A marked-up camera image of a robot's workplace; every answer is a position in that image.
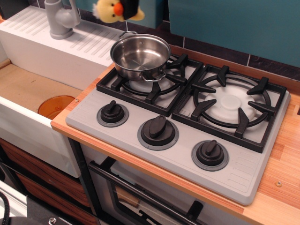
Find black stove knob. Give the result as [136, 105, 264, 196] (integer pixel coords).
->
[137, 115, 179, 151]
[191, 140, 229, 172]
[97, 100, 129, 128]

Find black right burner grate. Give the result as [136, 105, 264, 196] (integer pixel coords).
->
[172, 65, 290, 153]

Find grey toy stove top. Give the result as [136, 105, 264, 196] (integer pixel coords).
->
[65, 53, 291, 206]

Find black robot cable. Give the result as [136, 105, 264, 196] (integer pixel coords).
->
[0, 192, 11, 220]

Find white toy sink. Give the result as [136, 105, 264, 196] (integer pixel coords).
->
[0, 6, 121, 178]

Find oven door with handle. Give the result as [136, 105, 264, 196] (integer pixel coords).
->
[88, 156, 235, 225]

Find orange sink drain disc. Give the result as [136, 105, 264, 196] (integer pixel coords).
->
[37, 95, 75, 120]

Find black left burner grate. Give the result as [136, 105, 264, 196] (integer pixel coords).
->
[97, 54, 204, 117]

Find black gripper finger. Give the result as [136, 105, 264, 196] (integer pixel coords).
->
[120, 0, 139, 20]

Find black right stove knob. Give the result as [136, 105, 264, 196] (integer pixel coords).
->
[191, 140, 229, 172]

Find black left stove knob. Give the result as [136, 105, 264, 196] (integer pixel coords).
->
[97, 100, 129, 128]

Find grey toy faucet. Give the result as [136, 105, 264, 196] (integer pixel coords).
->
[45, 0, 81, 40]

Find black burner grate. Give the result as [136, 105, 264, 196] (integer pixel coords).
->
[97, 54, 204, 117]
[172, 65, 290, 153]

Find yellow stuffed duck toy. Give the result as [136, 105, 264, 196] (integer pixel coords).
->
[92, 0, 145, 23]

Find stainless steel pan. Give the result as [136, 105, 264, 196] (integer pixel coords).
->
[110, 33, 171, 82]

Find wooden drawer fronts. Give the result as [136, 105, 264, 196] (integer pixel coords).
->
[0, 139, 100, 225]

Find black middle stove knob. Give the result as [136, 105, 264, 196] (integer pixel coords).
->
[137, 115, 179, 151]

